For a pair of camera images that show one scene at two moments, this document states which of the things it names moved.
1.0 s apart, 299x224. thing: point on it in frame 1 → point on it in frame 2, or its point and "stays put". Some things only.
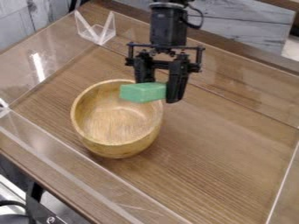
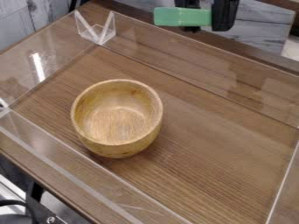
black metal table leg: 37,213 stays put
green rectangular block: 144,92 → 185,17
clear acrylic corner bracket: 97,33 stays put
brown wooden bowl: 116,128 stays put
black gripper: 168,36 → 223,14
